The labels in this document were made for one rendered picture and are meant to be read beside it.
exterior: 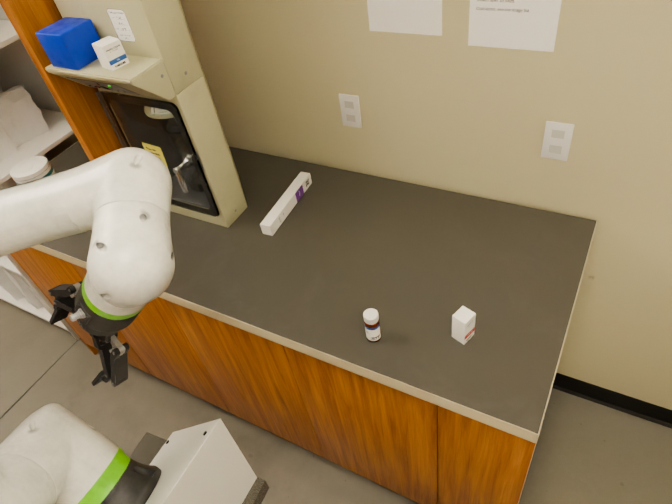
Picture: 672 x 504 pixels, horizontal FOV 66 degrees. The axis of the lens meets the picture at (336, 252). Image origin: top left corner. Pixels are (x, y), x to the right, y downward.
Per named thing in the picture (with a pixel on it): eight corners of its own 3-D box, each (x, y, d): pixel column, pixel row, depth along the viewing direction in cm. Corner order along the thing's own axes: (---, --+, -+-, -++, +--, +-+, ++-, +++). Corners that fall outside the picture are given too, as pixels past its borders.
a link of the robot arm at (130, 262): (94, 281, 60) (187, 289, 66) (99, 191, 65) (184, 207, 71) (71, 323, 69) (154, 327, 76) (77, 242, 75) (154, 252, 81)
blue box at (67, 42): (82, 50, 139) (65, 16, 133) (107, 53, 135) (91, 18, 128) (53, 67, 133) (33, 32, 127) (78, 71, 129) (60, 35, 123)
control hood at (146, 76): (93, 82, 148) (76, 48, 141) (177, 95, 134) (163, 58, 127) (62, 102, 141) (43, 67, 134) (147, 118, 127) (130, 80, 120)
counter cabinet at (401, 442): (178, 263, 298) (109, 128, 235) (548, 390, 212) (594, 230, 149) (93, 354, 259) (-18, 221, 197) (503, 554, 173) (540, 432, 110)
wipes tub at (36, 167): (52, 184, 200) (31, 152, 190) (74, 191, 195) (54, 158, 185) (25, 205, 193) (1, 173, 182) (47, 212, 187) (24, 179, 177)
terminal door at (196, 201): (152, 197, 176) (98, 89, 149) (221, 216, 163) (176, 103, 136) (150, 198, 176) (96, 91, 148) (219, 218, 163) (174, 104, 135)
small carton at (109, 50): (119, 59, 131) (108, 35, 127) (129, 62, 128) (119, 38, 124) (102, 67, 128) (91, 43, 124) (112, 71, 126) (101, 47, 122)
